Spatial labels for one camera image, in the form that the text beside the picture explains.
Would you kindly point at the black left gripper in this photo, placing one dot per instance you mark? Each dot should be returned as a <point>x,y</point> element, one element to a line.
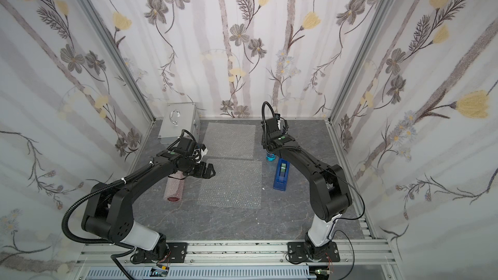
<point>200,168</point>

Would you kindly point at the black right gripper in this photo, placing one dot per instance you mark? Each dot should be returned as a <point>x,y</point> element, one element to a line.
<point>270,148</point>

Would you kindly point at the blue glass bottle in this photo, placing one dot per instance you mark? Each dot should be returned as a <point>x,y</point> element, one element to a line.
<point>270,157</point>

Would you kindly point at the blue tape dispenser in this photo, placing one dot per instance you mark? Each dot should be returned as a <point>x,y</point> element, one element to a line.
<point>282,175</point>

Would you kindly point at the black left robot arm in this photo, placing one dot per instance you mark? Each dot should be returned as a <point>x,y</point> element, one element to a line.
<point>109,215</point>

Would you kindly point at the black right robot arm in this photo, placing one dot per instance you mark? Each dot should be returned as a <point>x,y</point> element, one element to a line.
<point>329,193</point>

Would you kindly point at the bubble wrap sheet stack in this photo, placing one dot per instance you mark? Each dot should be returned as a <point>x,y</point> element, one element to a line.
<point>225,140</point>

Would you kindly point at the silver metal first-aid case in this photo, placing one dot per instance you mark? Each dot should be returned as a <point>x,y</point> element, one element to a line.
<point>178,117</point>

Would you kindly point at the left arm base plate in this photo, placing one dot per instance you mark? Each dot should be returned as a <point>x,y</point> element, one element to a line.
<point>164,252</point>

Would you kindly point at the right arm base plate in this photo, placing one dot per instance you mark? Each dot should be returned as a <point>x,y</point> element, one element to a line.
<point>305,251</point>

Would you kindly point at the white slotted cable duct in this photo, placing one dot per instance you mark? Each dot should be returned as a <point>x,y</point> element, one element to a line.
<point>244,272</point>

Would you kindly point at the aluminium frame rail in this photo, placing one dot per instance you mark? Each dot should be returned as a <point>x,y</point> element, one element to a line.
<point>253,253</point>

